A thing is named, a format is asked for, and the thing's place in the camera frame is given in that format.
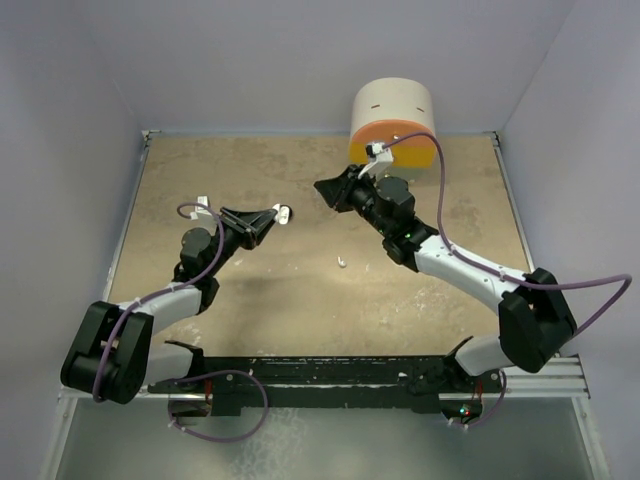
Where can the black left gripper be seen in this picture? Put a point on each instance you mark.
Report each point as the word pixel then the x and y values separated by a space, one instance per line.
pixel 244 223

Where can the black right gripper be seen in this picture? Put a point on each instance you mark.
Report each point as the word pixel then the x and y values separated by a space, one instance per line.
pixel 337 192

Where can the white round earbud case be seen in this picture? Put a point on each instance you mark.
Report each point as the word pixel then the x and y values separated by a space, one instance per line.
pixel 282 214

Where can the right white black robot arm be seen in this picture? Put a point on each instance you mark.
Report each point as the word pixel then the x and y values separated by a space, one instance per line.
pixel 534 318

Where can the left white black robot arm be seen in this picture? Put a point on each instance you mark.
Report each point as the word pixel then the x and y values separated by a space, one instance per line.
pixel 111 356

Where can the white round drawer cabinet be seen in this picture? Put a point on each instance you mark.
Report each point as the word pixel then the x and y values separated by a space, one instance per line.
pixel 387 109

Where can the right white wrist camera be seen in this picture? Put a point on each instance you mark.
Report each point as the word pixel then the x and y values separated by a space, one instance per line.
pixel 380 159

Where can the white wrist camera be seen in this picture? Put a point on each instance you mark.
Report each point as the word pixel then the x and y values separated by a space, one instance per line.
pixel 380 159
pixel 201 212

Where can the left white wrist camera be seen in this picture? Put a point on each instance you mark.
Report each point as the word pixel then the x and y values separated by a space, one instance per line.
pixel 201 212

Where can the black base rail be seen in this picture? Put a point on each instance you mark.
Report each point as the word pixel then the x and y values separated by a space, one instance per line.
pixel 424 384

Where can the aluminium frame rail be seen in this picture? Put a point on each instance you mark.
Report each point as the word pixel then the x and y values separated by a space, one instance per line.
pixel 562 377

